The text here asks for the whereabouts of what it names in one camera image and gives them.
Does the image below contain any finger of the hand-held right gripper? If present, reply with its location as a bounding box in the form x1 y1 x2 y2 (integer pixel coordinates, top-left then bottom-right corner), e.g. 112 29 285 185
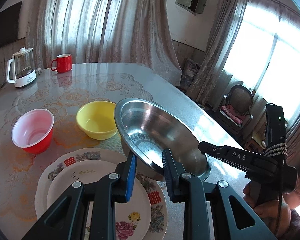
198 141 227 160

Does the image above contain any red plastic bowl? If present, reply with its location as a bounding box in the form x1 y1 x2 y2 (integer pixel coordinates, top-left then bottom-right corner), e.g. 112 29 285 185
11 108 55 155

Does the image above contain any stainless steel bowl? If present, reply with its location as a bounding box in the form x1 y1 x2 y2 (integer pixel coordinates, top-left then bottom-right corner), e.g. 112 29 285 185
114 99 211 182

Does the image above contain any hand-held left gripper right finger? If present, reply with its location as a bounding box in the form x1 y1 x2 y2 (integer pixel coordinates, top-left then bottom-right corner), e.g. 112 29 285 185
162 148 278 240

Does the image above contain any dark round-back armchair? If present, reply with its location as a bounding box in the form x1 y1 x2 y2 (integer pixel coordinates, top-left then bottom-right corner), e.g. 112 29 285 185
219 84 254 135

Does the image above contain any white plate with rose print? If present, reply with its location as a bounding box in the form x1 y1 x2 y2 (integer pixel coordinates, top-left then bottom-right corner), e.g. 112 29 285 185
46 160 152 240

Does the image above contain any yellow plastic bowl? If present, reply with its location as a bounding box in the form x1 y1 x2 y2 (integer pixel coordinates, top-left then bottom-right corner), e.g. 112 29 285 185
76 101 118 140

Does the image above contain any narrow beige lace curtain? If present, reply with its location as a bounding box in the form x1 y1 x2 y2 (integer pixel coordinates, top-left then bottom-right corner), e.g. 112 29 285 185
187 0 250 105

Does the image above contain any red mug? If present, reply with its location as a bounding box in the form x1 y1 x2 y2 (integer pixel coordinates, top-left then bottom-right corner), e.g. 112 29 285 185
50 53 73 73

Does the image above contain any black cable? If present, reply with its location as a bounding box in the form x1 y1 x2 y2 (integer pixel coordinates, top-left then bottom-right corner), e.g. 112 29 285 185
274 152 287 238

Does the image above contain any pink cushion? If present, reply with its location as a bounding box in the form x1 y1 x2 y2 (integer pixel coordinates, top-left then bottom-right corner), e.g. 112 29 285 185
220 105 243 124

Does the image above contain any wide beige lace curtain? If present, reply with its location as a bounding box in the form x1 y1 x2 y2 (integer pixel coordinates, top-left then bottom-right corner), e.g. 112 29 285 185
25 0 183 85

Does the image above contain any white plate with dragon print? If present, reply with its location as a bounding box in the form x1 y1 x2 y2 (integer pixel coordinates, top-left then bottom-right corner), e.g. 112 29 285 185
34 147 169 240

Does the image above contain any printed sack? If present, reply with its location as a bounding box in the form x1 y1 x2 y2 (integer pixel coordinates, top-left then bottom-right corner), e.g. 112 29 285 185
181 57 201 88

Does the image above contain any person's right hand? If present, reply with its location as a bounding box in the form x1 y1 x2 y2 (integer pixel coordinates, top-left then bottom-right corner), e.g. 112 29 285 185
243 181 293 238

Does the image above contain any white glass electric kettle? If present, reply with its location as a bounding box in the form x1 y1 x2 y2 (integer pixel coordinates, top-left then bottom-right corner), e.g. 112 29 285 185
6 47 38 88

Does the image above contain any black flat television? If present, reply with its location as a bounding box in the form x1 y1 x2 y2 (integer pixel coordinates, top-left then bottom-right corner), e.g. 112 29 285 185
0 1 23 50

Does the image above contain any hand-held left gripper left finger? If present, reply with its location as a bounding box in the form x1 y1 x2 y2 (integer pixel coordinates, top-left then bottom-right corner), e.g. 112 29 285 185
22 152 137 240

